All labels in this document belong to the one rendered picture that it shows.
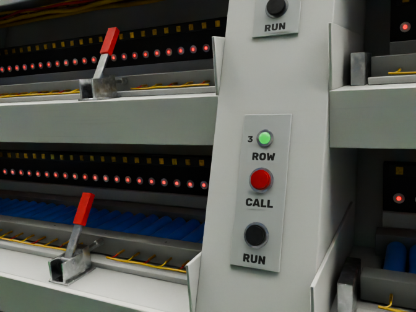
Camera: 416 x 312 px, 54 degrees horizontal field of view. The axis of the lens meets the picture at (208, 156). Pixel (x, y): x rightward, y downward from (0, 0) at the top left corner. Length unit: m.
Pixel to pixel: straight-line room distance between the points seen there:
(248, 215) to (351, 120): 0.11
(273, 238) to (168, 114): 0.15
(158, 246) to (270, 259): 0.16
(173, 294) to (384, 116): 0.24
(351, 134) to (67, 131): 0.30
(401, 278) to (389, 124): 0.13
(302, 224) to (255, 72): 0.13
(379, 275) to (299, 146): 0.13
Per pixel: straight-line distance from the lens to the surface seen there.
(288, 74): 0.34
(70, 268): 0.44
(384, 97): 0.32
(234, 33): 0.38
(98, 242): 0.48
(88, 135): 0.45
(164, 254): 0.44
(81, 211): 0.45
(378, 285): 0.37
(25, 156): 0.73
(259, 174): 0.32
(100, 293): 0.42
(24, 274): 0.49
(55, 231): 0.54
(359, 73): 0.38
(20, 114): 0.53
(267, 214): 0.32
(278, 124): 0.33
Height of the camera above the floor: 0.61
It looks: 9 degrees up
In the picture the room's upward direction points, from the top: 6 degrees clockwise
